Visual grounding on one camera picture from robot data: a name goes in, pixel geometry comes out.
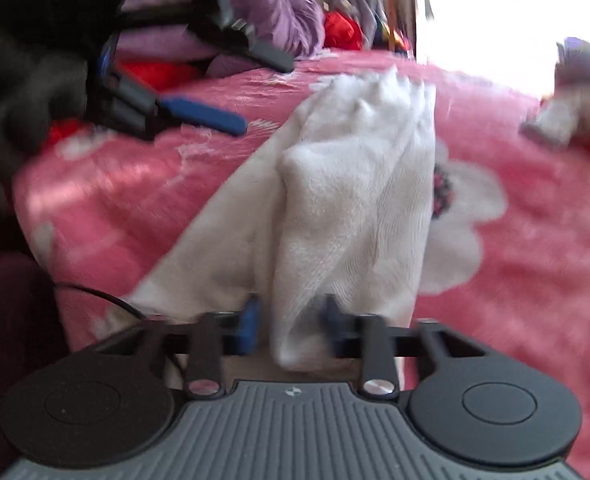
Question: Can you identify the colourful cloth heap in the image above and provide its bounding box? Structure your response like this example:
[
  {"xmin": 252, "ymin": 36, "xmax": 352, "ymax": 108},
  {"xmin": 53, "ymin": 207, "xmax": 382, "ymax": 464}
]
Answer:
[{"xmin": 380, "ymin": 20, "xmax": 414, "ymax": 57}]

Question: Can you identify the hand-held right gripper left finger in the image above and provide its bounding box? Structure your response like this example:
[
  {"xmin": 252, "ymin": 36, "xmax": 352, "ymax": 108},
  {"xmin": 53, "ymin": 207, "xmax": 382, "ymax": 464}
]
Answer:
[{"xmin": 92, "ymin": 294, "xmax": 264, "ymax": 403}]

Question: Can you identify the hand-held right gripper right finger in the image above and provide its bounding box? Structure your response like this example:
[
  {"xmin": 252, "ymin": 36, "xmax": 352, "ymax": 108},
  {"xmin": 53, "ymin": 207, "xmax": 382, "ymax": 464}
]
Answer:
[{"xmin": 319, "ymin": 294, "xmax": 494, "ymax": 403}]

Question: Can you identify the white towel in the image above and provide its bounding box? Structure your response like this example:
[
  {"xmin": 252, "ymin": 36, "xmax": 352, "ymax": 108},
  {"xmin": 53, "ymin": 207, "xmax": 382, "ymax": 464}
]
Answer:
[{"xmin": 125, "ymin": 70, "xmax": 439, "ymax": 374}]

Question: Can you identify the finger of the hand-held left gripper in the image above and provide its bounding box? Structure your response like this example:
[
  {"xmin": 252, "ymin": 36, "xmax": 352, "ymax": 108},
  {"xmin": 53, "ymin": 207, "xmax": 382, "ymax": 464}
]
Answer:
[
  {"xmin": 94, "ymin": 42, "xmax": 249, "ymax": 142},
  {"xmin": 207, "ymin": 0, "xmax": 297, "ymax": 75}
]

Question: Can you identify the brown curtain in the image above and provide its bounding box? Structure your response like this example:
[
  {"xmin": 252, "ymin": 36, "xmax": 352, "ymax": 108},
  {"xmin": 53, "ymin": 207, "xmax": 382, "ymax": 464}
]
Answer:
[{"xmin": 394, "ymin": 0, "xmax": 432, "ymax": 57}]

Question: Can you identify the black cable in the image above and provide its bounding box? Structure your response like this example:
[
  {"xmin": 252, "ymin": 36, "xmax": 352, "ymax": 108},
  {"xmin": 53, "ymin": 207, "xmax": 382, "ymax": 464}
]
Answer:
[{"xmin": 52, "ymin": 282, "xmax": 148, "ymax": 318}]

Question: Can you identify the lilac floral cloth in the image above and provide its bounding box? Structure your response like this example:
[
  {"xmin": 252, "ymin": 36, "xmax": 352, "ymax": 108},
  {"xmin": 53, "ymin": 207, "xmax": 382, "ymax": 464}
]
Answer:
[{"xmin": 519, "ymin": 100, "xmax": 584, "ymax": 150}]

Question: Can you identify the wooden chair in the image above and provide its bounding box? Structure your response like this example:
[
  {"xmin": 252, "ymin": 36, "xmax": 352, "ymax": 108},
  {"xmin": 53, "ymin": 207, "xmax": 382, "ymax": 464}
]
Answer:
[{"xmin": 375, "ymin": 0, "xmax": 402, "ymax": 52}]

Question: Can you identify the pink floral bedsheet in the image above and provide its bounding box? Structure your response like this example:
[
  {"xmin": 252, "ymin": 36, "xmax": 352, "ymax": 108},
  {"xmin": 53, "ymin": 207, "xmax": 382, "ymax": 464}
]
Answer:
[{"xmin": 12, "ymin": 47, "xmax": 590, "ymax": 480}]

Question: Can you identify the purple quilt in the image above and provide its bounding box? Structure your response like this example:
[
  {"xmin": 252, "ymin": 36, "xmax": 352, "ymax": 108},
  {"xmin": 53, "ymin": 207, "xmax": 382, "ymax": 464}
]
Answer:
[{"xmin": 120, "ymin": 0, "xmax": 327, "ymax": 79}]

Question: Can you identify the red cloth bundle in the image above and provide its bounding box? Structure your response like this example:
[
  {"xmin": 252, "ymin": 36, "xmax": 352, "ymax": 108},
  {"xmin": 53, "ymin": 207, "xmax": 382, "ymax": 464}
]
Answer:
[{"xmin": 322, "ymin": 10, "xmax": 365, "ymax": 52}]

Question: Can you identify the window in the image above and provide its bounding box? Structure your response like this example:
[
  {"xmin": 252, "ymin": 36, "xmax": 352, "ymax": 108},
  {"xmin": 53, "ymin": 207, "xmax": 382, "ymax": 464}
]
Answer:
[{"xmin": 415, "ymin": 0, "xmax": 590, "ymax": 107}]

